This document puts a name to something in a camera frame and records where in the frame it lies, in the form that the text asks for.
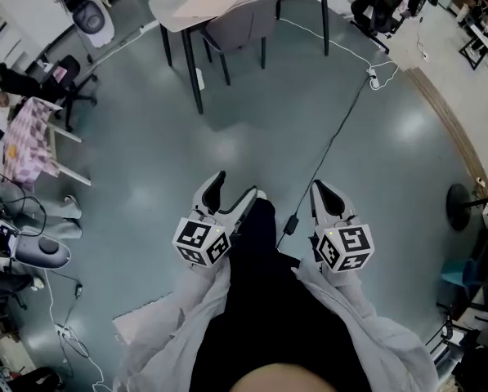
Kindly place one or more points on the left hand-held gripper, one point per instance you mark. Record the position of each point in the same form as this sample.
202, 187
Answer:
194, 235

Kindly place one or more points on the person's white shoe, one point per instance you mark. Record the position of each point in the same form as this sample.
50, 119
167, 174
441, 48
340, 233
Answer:
262, 194

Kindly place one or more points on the black round stand base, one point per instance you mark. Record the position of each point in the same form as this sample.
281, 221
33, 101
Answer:
458, 206

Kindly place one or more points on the person's chin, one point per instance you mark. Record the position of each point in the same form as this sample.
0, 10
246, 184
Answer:
284, 380

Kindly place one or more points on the table with checked pink cloth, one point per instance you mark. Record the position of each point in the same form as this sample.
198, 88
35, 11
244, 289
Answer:
27, 141

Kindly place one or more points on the blue upholstered chair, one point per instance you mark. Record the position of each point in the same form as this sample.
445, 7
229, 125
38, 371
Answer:
239, 23

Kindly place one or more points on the grey handheld device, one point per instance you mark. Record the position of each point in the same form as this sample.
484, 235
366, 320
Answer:
43, 251

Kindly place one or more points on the grey rounded device on stand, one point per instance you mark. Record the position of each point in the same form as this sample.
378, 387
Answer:
90, 19

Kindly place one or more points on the white power strip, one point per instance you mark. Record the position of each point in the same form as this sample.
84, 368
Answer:
372, 77

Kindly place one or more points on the person's right forearm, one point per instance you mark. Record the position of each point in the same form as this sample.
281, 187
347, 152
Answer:
370, 333

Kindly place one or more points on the pale marbled floor mat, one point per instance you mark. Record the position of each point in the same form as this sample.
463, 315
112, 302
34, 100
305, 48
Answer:
137, 323

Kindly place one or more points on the person's left forearm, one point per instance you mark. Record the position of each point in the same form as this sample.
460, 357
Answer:
178, 325

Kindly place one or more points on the pink tissue box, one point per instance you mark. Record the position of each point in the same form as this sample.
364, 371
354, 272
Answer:
59, 74

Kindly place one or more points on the person's black clothes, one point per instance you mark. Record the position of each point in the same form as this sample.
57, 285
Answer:
276, 308

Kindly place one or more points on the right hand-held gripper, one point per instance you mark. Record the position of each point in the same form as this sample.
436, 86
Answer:
350, 243

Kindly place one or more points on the small pale container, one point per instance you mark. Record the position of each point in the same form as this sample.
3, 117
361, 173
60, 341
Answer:
199, 79

